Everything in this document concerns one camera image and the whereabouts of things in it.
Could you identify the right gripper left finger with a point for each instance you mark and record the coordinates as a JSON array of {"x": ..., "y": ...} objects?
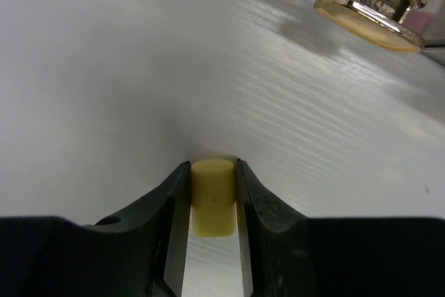
[{"x": 139, "y": 250}]

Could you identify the yellow highlighter cap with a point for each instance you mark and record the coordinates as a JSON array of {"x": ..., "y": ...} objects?
[{"x": 213, "y": 197}]

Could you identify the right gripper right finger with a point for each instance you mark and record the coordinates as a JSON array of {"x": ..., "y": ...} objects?
[{"x": 285, "y": 253}]

